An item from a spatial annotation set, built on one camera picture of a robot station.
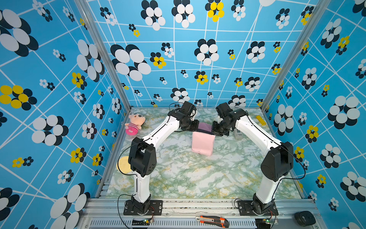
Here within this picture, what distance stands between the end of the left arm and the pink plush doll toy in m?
0.44

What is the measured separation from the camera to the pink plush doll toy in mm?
1009

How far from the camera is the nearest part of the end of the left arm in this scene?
65cm
